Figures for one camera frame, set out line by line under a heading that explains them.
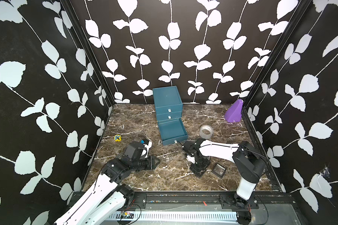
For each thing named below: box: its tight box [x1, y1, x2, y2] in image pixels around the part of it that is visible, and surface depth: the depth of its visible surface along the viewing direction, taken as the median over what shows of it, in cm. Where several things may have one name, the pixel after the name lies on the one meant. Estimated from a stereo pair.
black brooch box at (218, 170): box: [211, 162, 227, 179], surface depth 87 cm
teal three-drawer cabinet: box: [152, 85, 189, 146], surface depth 101 cm
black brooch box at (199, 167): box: [189, 160, 212, 178], surface depth 77 cm
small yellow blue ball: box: [113, 134, 123, 143], surface depth 100 cm
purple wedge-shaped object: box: [224, 98, 244, 123], surface depth 106 cm
